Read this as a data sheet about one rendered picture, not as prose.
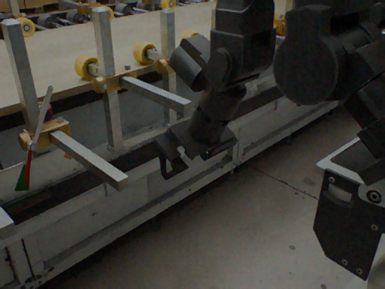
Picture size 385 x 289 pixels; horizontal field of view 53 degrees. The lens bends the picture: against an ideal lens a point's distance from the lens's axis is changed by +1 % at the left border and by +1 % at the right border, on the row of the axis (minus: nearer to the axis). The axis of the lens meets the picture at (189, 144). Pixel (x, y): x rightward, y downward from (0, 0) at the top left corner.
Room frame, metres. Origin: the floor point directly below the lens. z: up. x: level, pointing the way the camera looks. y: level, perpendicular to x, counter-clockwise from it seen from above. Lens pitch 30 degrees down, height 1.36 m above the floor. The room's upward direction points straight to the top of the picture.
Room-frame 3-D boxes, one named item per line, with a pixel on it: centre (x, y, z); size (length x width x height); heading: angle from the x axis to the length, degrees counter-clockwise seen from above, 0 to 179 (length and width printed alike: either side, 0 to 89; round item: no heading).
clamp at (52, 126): (0.96, 0.42, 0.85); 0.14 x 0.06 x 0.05; 135
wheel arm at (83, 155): (0.87, 0.31, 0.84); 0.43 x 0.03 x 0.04; 45
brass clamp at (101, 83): (1.13, 0.24, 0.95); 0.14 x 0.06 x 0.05; 135
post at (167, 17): (1.29, 0.07, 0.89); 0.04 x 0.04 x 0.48; 45
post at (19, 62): (0.94, 0.43, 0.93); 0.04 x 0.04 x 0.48; 45
